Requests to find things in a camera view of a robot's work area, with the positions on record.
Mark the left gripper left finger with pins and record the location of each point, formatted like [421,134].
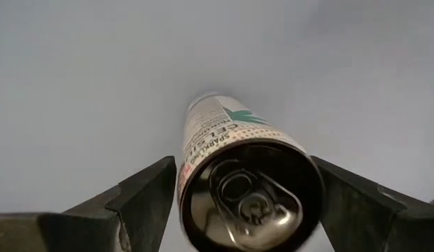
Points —
[147,203]

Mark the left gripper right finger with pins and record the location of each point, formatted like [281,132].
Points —
[353,210]

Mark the white Celsius can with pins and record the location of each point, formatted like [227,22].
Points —
[245,182]

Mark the blue grey table mat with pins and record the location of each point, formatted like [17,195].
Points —
[63,70]

